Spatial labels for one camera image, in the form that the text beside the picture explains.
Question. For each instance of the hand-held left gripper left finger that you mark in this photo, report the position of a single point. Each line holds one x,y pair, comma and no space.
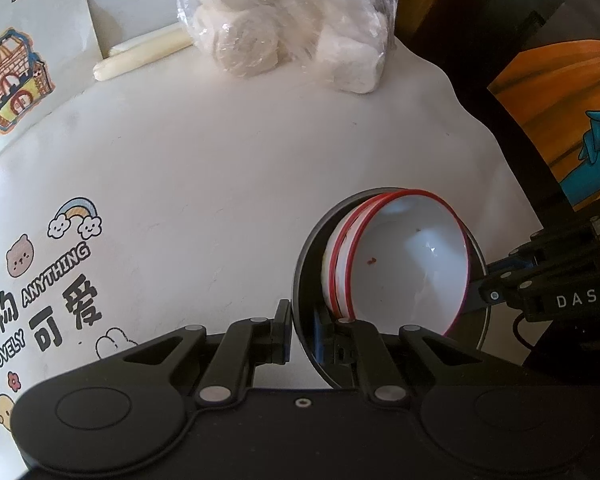
282,332

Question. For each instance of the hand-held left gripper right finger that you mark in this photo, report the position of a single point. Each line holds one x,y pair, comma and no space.
342,342

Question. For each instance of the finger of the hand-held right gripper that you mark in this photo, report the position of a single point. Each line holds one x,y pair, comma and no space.
497,292
522,262

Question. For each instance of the stainless steel bowl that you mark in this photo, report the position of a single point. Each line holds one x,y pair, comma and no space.
307,280

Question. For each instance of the white red-rimmed ceramic bowl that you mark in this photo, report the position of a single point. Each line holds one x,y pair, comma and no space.
328,260
405,260

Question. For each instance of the orange painting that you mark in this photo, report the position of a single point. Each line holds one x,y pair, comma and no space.
555,125

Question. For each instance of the cream printed tablecloth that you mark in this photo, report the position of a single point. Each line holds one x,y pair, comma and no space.
205,160

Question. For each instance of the dark furniture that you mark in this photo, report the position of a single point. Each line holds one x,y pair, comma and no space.
480,35

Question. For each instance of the clear plastic bag of buns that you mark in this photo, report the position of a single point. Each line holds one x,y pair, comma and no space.
290,25

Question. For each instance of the cream rolled paper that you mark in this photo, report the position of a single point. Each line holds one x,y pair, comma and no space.
140,55

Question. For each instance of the coloured houses drawing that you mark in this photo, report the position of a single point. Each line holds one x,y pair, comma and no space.
40,35

